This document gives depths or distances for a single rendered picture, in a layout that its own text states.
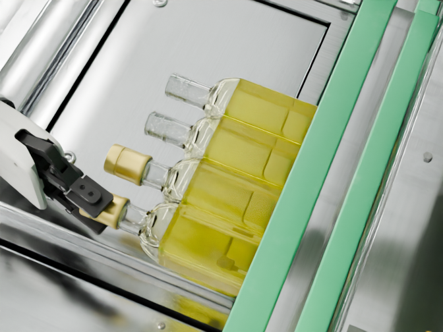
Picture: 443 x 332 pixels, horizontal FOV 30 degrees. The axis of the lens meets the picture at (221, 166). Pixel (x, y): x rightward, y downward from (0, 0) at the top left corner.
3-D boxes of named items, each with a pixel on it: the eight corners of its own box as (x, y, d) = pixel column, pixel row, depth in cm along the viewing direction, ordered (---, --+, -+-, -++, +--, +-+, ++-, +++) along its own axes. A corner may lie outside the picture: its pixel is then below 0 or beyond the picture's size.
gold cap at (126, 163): (155, 150, 91) (118, 136, 91) (142, 166, 88) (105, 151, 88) (149, 176, 93) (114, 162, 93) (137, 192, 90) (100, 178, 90)
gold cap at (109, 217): (130, 208, 90) (94, 193, 90) (130, 193, 87) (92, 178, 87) (117, 235, 88) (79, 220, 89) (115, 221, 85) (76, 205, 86)
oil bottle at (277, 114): (385, 157, 96) (215, 93, 99) (397, 132, 91) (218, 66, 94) (370, 197, 93) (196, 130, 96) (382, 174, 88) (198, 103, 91)
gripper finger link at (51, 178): (19, 160, 88) (55, 196, 89) (30, 155, 84) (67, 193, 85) (37, 142, 89) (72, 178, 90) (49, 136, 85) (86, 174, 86)
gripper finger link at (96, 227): (55, 210, 93) (99, 245, 91) (51, 197, 90) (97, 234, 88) (74, 190, 94) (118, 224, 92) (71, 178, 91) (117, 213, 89)
